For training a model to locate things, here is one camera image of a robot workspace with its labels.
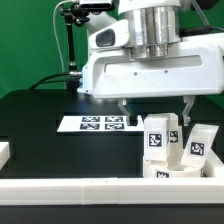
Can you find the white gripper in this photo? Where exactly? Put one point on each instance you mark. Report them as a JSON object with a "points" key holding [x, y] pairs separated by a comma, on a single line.
{"points": [[194, 66]]}

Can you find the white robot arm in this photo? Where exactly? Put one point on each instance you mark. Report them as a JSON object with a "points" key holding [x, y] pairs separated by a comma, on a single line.
{"points": [[143, 55]]}

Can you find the white right fence bar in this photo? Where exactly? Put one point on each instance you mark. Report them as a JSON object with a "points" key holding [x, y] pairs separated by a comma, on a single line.
{"points": [[214, 167]]}

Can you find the white fence bar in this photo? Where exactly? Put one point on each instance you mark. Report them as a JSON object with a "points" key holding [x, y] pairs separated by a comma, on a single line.
{"points": [[214, 167], [115, 191]]}

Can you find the white tag marker sheet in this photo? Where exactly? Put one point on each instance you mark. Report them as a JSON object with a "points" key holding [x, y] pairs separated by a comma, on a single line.
{"points": [[75, 124]]}

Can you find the white front fence bar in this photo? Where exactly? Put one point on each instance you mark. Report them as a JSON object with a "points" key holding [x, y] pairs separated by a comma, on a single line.
{"points": [[115, 191]]}

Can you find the white left fence block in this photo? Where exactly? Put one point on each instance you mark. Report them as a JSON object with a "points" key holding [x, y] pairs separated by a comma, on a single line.
{"points": [[4, 153]]}

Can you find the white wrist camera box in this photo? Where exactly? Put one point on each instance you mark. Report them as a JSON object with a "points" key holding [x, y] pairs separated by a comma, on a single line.
{"points": [[114, 36]]}

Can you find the overhead camera on mount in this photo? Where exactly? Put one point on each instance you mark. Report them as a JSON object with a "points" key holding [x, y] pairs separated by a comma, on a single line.
{"points": [[104, 5]]}

